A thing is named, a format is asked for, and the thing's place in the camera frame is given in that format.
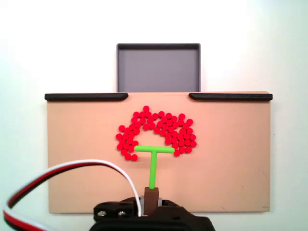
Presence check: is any red granule pile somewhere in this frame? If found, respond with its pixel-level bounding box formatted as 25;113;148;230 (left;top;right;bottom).
115;105;197;162

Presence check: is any black edge rail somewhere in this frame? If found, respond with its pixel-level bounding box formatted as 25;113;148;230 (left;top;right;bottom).
188;93;273;102
44;93;129;102

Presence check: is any white red black servo cable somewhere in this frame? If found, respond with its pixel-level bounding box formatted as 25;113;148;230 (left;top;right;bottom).
2;159;143;231

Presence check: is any green T-shaped pusher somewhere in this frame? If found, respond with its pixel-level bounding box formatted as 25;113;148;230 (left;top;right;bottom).
134;145;175;216

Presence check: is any grey container tray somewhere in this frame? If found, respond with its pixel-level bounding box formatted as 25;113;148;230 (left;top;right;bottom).
116;42;201;93

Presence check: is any beige flat board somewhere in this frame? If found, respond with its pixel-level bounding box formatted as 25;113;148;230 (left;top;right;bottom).
45;90;272;214

